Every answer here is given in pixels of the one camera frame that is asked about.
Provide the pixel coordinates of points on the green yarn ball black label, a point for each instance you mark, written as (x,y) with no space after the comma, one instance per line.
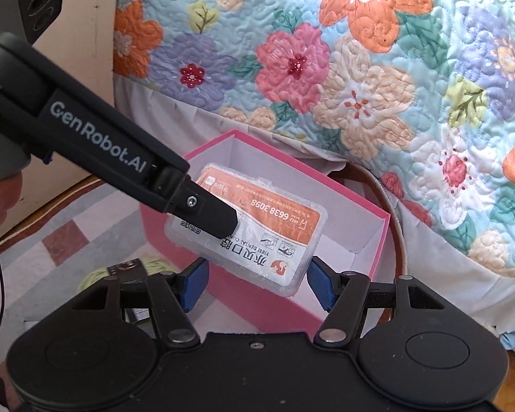
(123,271)

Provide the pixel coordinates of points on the pink cardboard storage box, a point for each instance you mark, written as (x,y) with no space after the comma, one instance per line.
(353,239)

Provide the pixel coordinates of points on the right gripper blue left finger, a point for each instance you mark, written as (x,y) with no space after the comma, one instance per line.
(171,297)

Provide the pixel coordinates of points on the floral quilted bedspread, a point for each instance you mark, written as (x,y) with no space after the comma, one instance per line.
(421,93)

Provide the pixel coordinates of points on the orange label clear plastic box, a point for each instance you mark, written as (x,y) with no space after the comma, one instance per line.
(276,235)

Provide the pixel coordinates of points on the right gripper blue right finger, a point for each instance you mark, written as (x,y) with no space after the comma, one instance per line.
(343,296)

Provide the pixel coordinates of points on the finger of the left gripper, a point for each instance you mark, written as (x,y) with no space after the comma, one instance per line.
(202,209)

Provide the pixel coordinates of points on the checkered plush floor rug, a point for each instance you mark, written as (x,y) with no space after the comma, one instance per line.
(42,267)

